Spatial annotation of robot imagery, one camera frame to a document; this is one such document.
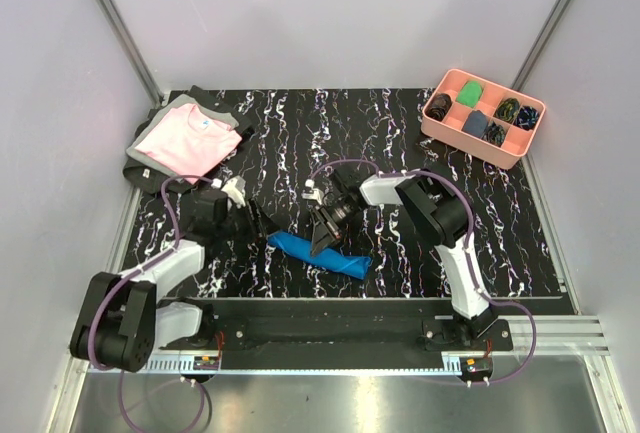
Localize blue yellow patterned rolled tie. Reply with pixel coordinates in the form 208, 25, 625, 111
494, 97, 521, 124

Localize green rolled cloth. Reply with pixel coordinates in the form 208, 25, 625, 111
456, 80, 484, 108

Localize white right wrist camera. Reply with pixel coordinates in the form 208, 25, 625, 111
301, 179, 324, 205

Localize grey rolled cloth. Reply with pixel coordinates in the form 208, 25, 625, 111
461, 110, 489, 138

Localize pink divided organizer tray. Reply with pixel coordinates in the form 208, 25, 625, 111
421, 69, 546, 170

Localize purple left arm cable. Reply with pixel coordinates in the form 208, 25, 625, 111
87, 175, 224, 429

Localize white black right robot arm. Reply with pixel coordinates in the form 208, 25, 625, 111
310, 167, 497, 350

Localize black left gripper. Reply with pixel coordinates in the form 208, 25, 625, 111
217, 198, 281, 245

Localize brown patterned rolled tie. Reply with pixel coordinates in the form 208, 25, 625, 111
427, 93, 452, 121

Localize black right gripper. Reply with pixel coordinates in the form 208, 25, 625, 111
310, 198, 363, 259

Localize grey slotted cable duct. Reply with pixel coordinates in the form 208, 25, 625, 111
141, 353, 221, 374

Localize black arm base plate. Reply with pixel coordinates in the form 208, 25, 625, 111
158, 298, 514, 372

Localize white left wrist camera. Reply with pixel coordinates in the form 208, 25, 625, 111
211, 176, 246, 208

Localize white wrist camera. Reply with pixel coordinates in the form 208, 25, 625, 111
211, 176, 246, 208
301, 179, 324, 205

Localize dark green patterned rolled tie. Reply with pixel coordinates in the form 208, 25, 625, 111
482, 122, 507, 148

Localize blue satin napkin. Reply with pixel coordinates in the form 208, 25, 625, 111
267, 231, 372, 280

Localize aluminium frame rail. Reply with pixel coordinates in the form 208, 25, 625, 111
96, 0, 165, 105

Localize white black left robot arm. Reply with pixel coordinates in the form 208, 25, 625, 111
70, 189, 280, 372

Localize pink folded shirt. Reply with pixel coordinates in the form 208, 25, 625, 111
134, 104, 244, 179

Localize grey folded shirt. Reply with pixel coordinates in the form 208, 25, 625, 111
124, 94, 240, 180

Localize dark blue patterned rolled tie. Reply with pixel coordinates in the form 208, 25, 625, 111
514, 106, 540, 131

